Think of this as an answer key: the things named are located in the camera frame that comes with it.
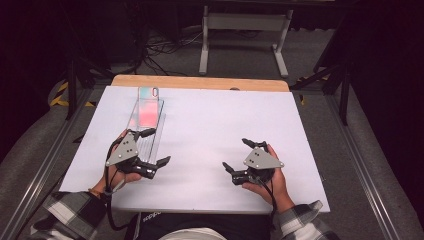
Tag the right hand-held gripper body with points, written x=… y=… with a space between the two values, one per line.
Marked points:
x=261 y=161

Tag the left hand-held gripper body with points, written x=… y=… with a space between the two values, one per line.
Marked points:
x=126 y=155

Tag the clear plastic package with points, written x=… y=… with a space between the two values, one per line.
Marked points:
x=151 y=143

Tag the white iridescent phone case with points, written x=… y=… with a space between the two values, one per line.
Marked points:
x=148 y=110

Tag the person's left hand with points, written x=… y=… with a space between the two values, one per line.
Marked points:
x=116 y=178

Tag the person's right hand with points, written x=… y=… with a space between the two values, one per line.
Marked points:
x=276 y=186

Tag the white table board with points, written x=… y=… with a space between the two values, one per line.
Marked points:
x=213 y=120

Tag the person's torso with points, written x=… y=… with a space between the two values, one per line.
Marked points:
x=200 y=225

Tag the wooden table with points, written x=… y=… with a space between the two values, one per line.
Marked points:
x=200 y=82

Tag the yellow black floor tape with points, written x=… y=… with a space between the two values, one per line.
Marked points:
x=61 y=96

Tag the black tripod stand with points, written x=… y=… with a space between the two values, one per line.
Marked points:
x=336 y=73
x=78 y=66

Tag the white metal stand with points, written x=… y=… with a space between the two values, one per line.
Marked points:
x=246 y=23

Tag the aluminium floor rail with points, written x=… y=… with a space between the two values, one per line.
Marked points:
x=363 y=166
x=43 y=166

